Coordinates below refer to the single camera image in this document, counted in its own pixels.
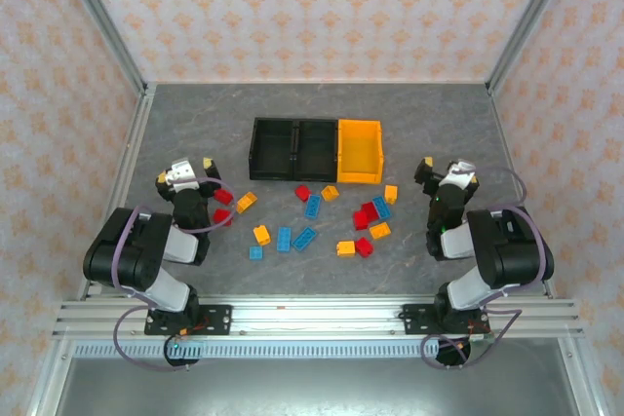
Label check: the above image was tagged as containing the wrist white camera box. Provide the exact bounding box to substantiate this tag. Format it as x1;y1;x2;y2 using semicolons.
441;158;477;189
164;157;199;191

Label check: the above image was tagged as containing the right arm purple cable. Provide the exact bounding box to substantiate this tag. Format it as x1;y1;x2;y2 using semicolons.
419;166;546;369

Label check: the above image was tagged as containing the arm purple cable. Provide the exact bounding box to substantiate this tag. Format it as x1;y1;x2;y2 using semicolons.
419;166;546;369
112;172;238;373

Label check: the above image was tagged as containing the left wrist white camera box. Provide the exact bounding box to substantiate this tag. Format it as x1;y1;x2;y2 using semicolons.
164;157;199;191

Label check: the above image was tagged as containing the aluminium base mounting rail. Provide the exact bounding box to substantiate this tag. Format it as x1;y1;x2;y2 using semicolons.
52;294;585;340

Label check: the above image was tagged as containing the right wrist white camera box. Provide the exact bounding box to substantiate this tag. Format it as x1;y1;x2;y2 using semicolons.
441;158;477;189

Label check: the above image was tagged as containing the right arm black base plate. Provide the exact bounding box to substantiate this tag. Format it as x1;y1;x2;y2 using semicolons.
402;302;492;337

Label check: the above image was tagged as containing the grey metal sheet panel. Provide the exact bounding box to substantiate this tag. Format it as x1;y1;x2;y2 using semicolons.
26;340;610;416

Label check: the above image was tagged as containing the black round cable port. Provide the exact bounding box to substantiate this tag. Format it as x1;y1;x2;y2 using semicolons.
435;335;472;369
164;335;201;369

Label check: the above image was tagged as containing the aluminium table side rail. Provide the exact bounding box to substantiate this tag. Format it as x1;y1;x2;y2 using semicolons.
77;83;158;300
486;83;557;300

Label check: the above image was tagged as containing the black plastic bin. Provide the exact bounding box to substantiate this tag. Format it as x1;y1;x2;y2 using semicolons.
293;118;341;182
248;117;299;181

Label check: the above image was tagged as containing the grey slotted cable duct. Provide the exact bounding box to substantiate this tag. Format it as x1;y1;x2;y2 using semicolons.
72;340;491;360

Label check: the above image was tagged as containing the aluminium frame post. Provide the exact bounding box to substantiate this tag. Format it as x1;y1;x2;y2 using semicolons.
51;0;150;95
485;0;584;95

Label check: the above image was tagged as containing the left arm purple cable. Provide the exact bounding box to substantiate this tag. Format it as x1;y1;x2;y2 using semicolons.
112;172;238;373

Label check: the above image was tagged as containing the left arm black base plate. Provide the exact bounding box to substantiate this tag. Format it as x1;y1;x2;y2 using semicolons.
144;303;234;337

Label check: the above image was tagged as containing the yellow plastic bin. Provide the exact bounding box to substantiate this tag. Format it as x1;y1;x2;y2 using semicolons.
335;118;386;185

